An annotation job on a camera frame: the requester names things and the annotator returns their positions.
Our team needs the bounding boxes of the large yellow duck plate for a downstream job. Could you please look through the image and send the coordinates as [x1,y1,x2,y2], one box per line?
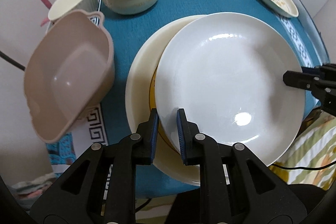
[125,15,203,186]

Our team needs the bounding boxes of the pink mop handle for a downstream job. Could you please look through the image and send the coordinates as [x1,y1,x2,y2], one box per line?
[40,0,52,27]

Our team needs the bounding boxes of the plain white plate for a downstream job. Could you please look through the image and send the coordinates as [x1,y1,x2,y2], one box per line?
[155,12,305,165]

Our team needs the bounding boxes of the light blue clothing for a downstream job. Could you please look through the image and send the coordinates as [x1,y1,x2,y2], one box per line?
[8,173,56,211]

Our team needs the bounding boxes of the teal tablecloth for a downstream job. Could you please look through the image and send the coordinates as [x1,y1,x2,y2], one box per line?
[99,0,322,200]

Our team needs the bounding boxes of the pink square bowl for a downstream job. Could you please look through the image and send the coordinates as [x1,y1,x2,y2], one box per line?
[23,10,115,144]

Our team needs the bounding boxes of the striped green bedding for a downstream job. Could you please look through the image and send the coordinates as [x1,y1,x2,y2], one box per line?
[269,112,335,190]

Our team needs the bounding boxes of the white ribbed cup bowl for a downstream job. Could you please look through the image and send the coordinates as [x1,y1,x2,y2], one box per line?
[48,0,98,22]

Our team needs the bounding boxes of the black clothes rack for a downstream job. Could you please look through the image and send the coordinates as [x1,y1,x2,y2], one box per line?
[0,51,25,71]

